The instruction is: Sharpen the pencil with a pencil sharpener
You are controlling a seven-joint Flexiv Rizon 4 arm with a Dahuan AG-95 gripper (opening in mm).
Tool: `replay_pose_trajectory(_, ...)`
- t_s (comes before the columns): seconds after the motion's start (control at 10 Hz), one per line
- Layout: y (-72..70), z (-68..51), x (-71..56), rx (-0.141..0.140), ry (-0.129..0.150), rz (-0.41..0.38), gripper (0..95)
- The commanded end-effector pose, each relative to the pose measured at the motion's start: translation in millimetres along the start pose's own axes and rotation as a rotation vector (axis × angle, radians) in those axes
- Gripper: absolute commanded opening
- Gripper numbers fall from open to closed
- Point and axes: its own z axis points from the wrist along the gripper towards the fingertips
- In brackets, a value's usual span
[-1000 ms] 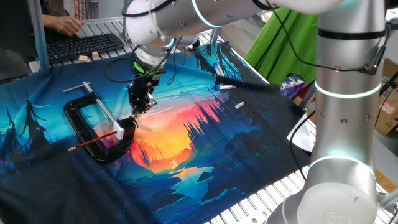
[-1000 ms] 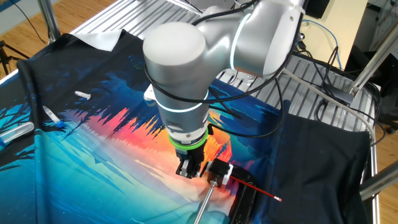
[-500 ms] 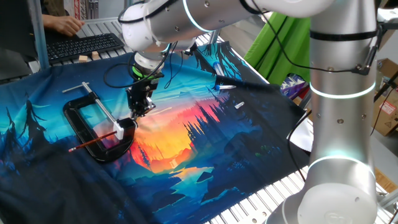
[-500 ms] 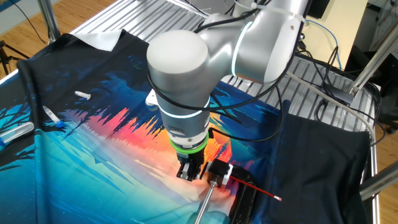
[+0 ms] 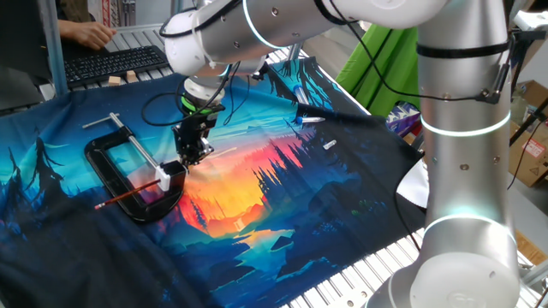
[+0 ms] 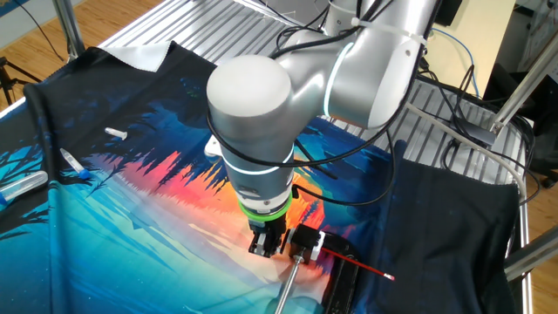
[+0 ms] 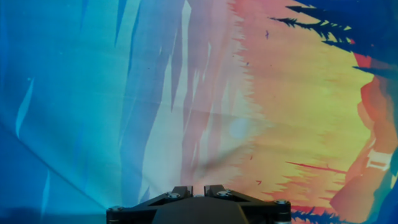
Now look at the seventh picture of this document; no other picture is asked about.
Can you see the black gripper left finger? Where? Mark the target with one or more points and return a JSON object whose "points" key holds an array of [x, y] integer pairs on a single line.
{"points": [[136, 213]]}

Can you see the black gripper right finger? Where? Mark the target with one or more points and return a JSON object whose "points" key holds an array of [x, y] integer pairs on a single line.
{"points": [[267, 213]]}

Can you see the sunset landscape printed cloth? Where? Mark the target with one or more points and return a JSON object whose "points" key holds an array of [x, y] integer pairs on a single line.
{"points": [[155, 93]]}

